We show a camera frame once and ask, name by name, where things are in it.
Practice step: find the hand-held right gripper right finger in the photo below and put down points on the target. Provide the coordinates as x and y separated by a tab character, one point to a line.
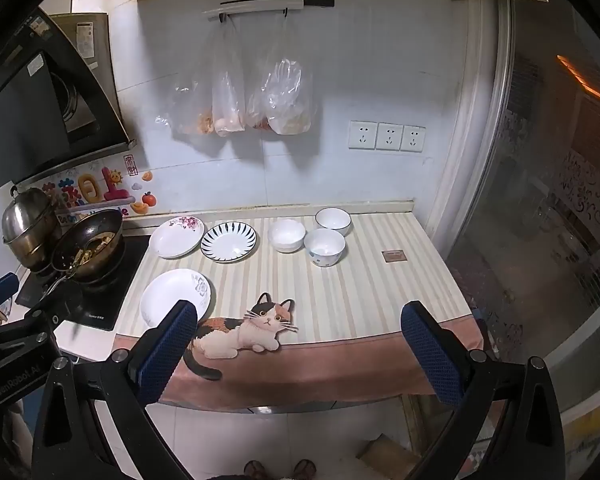
430	360

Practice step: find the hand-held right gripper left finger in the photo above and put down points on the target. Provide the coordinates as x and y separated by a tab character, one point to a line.
169	352

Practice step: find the white plate with grey flower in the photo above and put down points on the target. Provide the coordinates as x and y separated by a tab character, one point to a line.
172	295

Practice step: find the white plate with pink flowers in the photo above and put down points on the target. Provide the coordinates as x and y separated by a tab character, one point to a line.
176	237

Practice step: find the white plate with blue leaves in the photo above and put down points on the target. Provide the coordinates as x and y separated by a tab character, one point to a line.
228	242

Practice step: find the pale blue plate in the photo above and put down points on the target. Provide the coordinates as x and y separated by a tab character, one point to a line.
325	249

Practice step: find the white fluted bowl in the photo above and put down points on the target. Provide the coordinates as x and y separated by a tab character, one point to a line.
286	236

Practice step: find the stainless steel lidded pot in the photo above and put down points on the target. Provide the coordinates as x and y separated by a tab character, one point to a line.
27	230

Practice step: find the black induction cooktop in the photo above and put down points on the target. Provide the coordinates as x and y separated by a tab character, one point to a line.
125	280

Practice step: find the striped tablecloth with cat print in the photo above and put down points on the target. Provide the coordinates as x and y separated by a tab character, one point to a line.
355	300

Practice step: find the dark wok with food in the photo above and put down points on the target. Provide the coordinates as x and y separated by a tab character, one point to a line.
87	250

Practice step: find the cardboard box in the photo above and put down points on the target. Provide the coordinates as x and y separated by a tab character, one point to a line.
387	455

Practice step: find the brown tablecloth label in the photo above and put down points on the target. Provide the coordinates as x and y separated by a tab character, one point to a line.
394	255

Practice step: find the person's left foot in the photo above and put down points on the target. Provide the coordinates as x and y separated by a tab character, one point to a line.
255	471

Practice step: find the person's foot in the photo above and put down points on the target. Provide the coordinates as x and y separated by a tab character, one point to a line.
255	471
304	470

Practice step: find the person's right foot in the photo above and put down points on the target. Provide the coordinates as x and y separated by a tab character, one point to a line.
304	470

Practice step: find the white bowl with dark rim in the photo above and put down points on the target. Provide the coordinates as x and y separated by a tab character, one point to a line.
333	221

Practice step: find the black range hood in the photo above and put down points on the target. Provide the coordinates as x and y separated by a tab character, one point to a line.
25	110

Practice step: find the patterned glass sliding door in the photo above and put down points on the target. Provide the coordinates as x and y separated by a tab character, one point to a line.
530	185

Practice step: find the clear plastic bag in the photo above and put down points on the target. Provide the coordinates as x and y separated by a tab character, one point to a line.
228	100
256	110
192	110
287	95

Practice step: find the colourful wall stickers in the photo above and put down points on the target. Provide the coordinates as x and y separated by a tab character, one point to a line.
87	190

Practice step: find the white wall socket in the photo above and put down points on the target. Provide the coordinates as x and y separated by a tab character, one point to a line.
412	138
389	136
363	135

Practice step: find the white hook rail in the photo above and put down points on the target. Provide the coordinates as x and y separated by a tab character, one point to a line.
250	7

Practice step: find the black wall rail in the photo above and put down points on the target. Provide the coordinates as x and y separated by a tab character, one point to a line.
320	2

